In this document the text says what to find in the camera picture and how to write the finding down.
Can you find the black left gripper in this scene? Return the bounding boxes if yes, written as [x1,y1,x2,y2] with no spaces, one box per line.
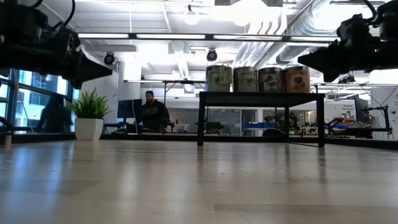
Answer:
[34,42,113,90]

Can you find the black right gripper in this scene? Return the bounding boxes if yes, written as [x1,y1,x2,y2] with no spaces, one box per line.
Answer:
[297,39,398,83]

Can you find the orange heart print tin can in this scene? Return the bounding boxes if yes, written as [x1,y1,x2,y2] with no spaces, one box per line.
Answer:
[283,65,312,93]

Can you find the grey cartoon print tin can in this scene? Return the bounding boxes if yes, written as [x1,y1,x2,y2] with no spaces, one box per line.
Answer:
[257,67,284,93]

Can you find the black ceiling spotlight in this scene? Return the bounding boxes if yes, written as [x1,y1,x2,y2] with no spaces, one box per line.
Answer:
[338,75,357,85]

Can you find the person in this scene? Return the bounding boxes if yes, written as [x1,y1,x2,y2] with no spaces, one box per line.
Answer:
[35,93,75,134]
[141,90,171,132]
[279,111,301,135]

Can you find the green plant in white pot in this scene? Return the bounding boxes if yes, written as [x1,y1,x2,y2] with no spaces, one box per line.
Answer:
[67,86,111,141]

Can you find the black computer monitor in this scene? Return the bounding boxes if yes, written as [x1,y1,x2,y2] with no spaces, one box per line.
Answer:
[354,96,371,124]
[116,98,143,125]

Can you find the black perforated metal shelf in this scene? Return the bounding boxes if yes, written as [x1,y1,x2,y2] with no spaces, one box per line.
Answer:
[197,91,326,148]

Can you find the black office chair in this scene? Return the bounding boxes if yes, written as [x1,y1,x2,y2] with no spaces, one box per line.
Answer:
[262,128,285,138]

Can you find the blue storage bins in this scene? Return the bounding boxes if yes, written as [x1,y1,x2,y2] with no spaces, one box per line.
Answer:
[244,122,282,130]

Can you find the round white pendant lamp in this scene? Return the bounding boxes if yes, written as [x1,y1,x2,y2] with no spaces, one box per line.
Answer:
[182,4,200,26]

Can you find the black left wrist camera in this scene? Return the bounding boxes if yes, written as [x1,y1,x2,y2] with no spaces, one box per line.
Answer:
[51,24,81,54]

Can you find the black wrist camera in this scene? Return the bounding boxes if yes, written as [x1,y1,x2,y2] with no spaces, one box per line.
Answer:
[51,24,81,54]
[336,12,374,44]

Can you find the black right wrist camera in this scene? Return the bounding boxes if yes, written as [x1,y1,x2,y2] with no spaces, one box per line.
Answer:
[336,12,374,44]

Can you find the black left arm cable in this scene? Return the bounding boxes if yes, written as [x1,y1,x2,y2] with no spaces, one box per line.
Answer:
[51,0,76,31]

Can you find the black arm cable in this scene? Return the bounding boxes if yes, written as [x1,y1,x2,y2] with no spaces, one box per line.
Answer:
[362,0,379,19]
[51,0,76,31]

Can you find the black table frame rails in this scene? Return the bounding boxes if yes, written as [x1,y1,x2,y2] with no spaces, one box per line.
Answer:
[12,132,398,150]

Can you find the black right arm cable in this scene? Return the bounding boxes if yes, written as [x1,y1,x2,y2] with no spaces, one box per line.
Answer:
[362,0,379,19]

